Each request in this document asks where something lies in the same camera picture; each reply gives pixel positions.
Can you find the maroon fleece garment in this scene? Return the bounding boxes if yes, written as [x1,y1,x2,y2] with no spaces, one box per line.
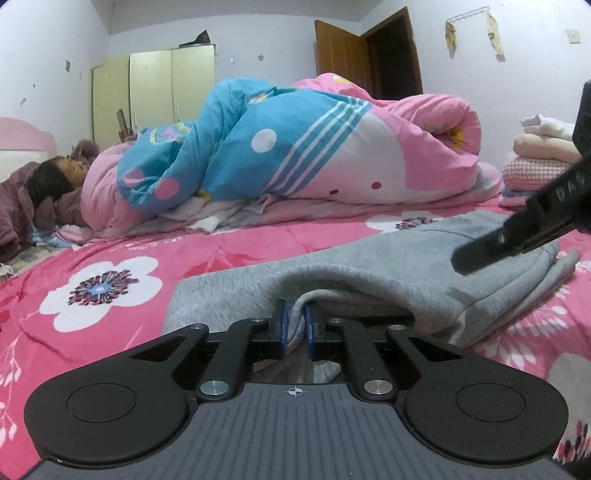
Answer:
[0,161,88,260]

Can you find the grey hoodie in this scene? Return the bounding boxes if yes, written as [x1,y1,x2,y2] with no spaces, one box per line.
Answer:
[163,212,580,385]

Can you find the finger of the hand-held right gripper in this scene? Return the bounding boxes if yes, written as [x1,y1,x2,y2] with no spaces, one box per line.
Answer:
[451,208,550,276]

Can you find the white folded cloth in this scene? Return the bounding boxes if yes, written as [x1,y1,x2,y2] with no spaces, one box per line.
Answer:
[521,113,578,141]

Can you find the black smartphone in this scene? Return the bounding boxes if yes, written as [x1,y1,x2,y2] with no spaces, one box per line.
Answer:
[115,108,134,139]

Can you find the pink floral blanket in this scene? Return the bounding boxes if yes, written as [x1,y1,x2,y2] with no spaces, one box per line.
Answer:
[0,194,591,467]

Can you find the pink and blue quilt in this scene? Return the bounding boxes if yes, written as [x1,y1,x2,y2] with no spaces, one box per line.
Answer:
[81,73,504,232]

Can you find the wall hook rack with cloths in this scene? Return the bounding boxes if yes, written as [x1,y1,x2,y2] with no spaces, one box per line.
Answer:
[445,6,506,62]

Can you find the checked bed sheet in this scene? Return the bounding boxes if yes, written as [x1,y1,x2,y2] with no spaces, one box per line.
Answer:
[0,220,71,278]

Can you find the white crumpled sheet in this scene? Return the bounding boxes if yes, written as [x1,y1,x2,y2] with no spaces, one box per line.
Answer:
[187,191,296,234]

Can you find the pale yellow wardrobe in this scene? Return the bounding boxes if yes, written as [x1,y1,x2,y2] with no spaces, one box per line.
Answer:
[91,45,217,139]

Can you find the lavender folded cloth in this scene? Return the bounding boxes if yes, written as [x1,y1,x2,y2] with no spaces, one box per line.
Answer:
[498,185,536,209]

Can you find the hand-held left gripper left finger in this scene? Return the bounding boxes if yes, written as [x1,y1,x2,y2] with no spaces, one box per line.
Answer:
[131,299,289,401]

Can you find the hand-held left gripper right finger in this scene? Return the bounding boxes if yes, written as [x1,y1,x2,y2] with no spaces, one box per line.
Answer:
[305,302,462,401]

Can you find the brown wooden door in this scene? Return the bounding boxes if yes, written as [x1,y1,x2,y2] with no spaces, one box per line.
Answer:
[314,7,423,96]

